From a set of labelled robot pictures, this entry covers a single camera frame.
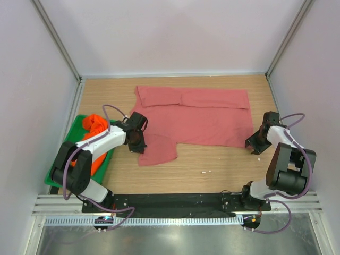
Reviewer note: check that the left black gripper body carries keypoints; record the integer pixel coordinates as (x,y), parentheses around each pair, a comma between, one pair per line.
(138,143)

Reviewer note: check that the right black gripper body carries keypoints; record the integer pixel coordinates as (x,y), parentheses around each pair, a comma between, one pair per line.
(258,143)

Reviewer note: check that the pink t shirt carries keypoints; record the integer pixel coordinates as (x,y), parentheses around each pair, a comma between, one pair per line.
(208,117)

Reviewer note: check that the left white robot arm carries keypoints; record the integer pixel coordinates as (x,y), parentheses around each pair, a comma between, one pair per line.
(72,166)

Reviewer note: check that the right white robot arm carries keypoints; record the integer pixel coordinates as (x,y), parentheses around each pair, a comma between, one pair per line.
(289,173)

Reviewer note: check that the orange t shirt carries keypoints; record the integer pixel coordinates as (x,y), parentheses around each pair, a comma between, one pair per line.
(85,127)

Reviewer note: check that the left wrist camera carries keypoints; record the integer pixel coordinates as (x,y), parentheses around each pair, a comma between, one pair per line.
(136,122)

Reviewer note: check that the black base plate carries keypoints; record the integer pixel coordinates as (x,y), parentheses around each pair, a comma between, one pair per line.
(186,205)

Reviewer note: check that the aluminium rail profile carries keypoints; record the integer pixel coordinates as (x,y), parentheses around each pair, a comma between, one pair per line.
(56,205)

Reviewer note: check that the slotted white cable duct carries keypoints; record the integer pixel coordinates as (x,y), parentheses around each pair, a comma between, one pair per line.
(107,221)

